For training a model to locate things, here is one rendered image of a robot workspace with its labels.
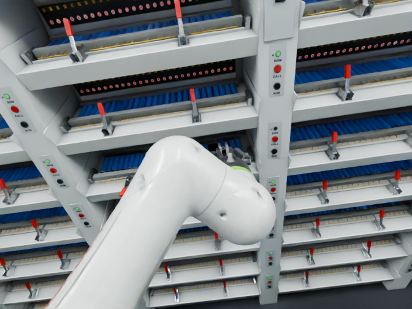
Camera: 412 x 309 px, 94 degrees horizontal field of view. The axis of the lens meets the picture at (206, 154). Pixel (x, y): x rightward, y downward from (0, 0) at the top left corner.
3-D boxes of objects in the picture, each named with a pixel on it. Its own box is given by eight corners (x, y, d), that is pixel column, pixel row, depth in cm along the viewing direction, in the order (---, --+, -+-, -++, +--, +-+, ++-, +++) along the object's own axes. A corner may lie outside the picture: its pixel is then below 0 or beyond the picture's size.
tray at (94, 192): (258, 179, 67) (260, 163, 60) (92, 202, 69) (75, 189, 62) (245, 140, 81) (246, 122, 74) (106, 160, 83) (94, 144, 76)
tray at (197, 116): (257, 127, 58) (262, 86, 48) (65, 155, 60) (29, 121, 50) (243, 92, 71) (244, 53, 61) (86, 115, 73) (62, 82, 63)
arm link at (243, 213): (253, 272, 30) (303, 225, 27) (186, 235, 28) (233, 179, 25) (238, 216, 43) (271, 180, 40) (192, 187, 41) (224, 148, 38)
